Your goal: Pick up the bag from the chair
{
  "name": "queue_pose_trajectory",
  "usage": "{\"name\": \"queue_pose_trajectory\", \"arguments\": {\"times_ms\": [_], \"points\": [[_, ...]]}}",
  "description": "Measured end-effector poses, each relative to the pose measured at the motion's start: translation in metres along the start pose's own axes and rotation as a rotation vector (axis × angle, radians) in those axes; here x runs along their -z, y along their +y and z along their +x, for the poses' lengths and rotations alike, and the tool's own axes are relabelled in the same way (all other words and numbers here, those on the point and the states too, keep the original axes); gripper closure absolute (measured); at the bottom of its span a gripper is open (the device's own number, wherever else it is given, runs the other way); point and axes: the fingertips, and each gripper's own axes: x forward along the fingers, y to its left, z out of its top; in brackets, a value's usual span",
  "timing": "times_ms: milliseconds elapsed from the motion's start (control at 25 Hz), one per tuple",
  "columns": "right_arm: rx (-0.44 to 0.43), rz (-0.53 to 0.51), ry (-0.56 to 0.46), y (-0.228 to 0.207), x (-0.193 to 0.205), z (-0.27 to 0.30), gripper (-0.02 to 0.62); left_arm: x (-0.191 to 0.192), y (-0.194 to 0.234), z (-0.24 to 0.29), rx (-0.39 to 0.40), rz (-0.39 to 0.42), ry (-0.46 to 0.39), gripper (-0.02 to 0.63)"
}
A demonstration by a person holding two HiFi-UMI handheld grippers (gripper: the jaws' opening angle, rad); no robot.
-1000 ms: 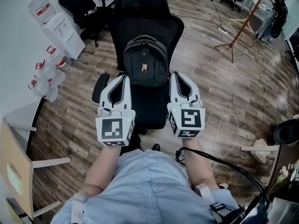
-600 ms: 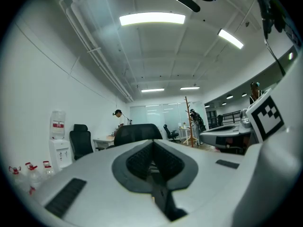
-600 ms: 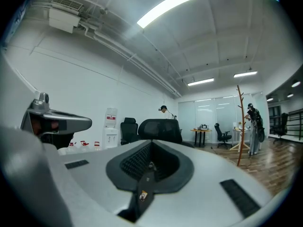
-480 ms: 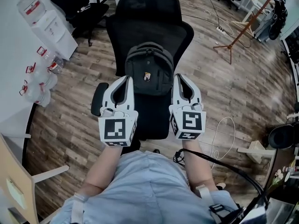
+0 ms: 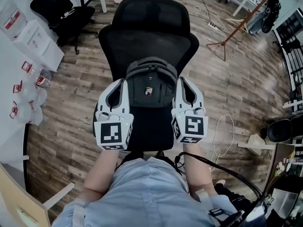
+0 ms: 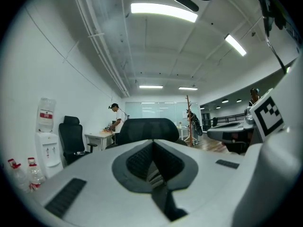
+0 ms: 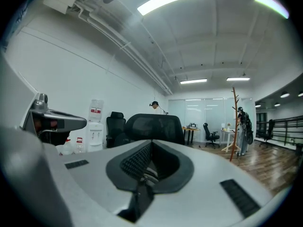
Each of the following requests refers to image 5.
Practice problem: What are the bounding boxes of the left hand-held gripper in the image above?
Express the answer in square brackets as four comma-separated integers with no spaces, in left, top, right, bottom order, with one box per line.
[93,79,134,151]

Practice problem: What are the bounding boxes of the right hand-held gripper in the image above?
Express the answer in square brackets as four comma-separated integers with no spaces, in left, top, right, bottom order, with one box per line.
[170,77,209,145]

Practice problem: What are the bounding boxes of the grey backpack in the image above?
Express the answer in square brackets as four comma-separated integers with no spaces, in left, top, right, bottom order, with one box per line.
[125,56,178,109]

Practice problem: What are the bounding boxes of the black mesh office chair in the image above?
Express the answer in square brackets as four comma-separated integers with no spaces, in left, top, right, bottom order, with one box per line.
[93,0,201,152]

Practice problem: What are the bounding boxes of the person's left forearm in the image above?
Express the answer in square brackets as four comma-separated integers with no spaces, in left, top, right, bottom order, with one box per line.
[82,148,119,201]

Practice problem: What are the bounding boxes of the person's right forearm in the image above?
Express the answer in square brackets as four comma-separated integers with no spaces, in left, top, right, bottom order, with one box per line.
[183,142,219,199]

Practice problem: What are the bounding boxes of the clear water bottle red cap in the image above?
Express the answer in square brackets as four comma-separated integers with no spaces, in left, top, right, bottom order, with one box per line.
[9,100,44,125]
[12,80,48,106]
[21,60,52,87]

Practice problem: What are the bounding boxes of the wooden coat rack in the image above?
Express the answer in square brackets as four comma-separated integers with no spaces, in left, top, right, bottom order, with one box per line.
[206,0,281,61]

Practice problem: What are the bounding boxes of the small clear plastic bottle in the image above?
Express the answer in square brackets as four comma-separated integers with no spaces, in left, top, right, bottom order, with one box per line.
[61,8,76,19]

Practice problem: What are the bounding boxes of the white water dispenser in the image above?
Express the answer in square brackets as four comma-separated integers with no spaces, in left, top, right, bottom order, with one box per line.
[0,2,65,72]

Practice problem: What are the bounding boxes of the black round container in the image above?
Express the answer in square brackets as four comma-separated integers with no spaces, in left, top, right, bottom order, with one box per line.
[267,119,293,142]

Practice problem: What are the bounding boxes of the person's light blue shirt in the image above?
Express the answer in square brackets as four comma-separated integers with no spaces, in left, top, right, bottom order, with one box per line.
[51,156,239,227]

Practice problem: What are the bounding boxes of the dark wood table white legs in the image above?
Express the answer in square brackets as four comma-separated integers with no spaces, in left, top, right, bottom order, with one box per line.
[237,134,303,227]

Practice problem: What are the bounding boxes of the black metal railing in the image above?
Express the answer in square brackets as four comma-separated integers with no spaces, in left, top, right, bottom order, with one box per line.
[272,15,303,109]

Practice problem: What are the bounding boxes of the light wood desk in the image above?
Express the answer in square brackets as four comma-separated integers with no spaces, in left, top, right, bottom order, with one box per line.
[0,162,75,227]

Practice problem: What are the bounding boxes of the white floor cable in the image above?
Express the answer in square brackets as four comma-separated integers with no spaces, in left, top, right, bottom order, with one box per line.
[210,114,235,173]

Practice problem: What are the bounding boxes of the black cable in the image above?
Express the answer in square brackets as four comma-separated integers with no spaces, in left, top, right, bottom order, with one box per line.
[174,151,264,199]

